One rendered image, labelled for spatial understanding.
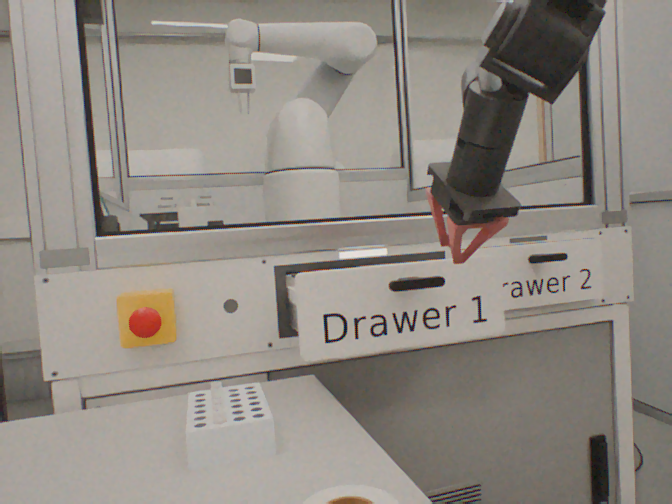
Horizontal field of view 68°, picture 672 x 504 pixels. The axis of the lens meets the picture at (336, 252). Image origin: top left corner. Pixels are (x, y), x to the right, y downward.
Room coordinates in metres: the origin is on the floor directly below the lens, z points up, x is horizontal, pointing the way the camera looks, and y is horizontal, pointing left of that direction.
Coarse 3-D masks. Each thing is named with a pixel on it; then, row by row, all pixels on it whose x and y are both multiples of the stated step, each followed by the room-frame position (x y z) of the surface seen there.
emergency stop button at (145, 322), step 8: (136, 312) 0.63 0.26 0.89; (144, 312) 0.63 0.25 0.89; (152, 312) 0.64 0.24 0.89; (136, 320) 0.63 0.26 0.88; (144, 320) 0.63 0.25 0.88; (152, 320) 0.64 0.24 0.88; (160, 320) 0.64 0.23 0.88; (136, 328) 0.63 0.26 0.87; (144, 328) 0.63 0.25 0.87; (152, 328) 0.64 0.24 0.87; (144, 336) 0.64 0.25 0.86
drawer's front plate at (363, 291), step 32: (480, 256) 0.69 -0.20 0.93; (320, 288) 0.61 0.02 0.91; (352, 288) 0.62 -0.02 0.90; (384, 288) 0.64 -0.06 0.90; (448, 288) 0.66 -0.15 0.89; (480, 288) 0.68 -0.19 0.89; (320, 320) 0.61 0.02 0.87; (352, 320) 0.62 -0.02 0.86; (416, 320) 0.65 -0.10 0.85; (320, 352) 0.61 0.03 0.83; (352, 352) 0.62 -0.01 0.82
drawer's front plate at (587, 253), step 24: (576, 240) 0.90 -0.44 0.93; (600, 240) 0.91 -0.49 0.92; (504, 264) 0.85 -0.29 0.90; (528, 264) 0.87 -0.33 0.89; (552, 264) 0.88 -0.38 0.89; (576, 264) 0.90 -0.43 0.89; (600, 264) 0.91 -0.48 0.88; (504, 288) 0.85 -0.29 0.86; (552, 288) 0.88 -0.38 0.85; (576, 288) 0.90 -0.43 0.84; (600, 288) 0.91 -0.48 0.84
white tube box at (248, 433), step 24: (192, 408) 0.53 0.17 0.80; (240, 408) 0.52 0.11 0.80; (264, 408) 0.51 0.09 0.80; (192, 432) 0.46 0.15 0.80; (216, 432) 0.47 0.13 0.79; (240, 432) 0.48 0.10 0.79; (264, 432) 0.48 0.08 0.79; (192, 456) 0.46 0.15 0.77; (216, 456) 0.47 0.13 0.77; (240, 456) 0.47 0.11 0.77; (264, 456) 0.48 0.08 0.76
